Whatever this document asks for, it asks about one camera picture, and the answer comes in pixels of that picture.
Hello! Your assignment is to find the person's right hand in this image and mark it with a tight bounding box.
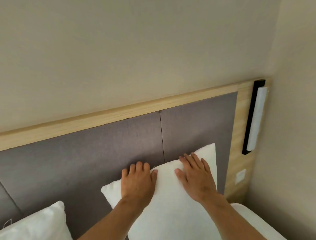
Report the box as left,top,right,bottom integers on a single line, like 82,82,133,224
174,152,224,204

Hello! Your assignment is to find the person's left hand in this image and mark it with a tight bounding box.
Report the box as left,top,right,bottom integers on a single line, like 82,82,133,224
121,161,158,203

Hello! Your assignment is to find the white pillow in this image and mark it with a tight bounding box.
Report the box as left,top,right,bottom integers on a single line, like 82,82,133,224
101,143,223,240
0,201,74,240

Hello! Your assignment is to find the person's left forearm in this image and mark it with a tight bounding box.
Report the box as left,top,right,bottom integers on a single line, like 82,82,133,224
79,195,146,240

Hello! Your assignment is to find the person's right forearm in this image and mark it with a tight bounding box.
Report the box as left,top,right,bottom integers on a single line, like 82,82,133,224
201,194,267,240

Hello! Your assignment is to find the grey padded wooden headboard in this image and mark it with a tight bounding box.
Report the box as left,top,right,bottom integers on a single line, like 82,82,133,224
0,77,271,240

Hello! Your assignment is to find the white bed sheet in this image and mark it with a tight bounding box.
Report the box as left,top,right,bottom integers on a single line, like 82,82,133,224
230,203,288,240

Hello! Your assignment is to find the white wall switch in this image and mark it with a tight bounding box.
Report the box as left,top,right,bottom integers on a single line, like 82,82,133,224
235,169,246,185

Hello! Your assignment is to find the black white wall lamp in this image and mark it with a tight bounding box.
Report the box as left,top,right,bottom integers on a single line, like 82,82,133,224
242,79,269,155

